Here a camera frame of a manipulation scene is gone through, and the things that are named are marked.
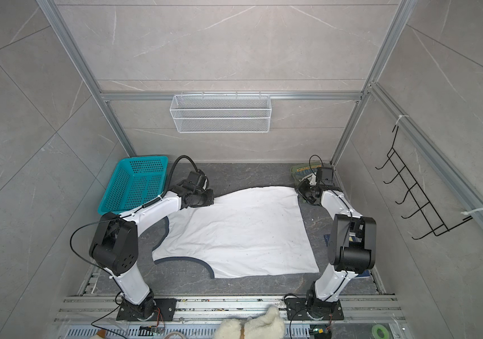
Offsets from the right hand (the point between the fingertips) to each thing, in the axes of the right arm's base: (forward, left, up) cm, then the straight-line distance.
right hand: (298, 187), depth 95 cm
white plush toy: (-52, +18, 0) cm, 55 cm away
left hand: (-4, +38, 0) cm, 38 cm away
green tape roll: (-53, -20, -12) cm, 58 cm away
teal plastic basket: (+13, +83, -10) cm, 85 cm away
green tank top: (+16, -5, -7) cm, 19 cm away
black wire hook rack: (-13, -31, +20) cm, 39 cm away
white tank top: (-16, +24, -11) cm, 31 cm away
